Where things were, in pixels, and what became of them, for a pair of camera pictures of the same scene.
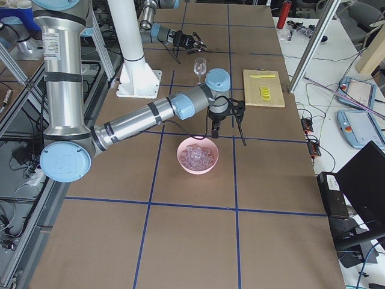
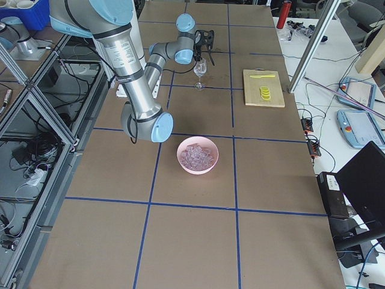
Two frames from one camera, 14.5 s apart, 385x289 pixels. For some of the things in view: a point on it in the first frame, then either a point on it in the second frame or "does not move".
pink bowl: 197,156 does not move
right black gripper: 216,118 to 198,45
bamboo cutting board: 252,86 does not move
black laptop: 362,181 does not move
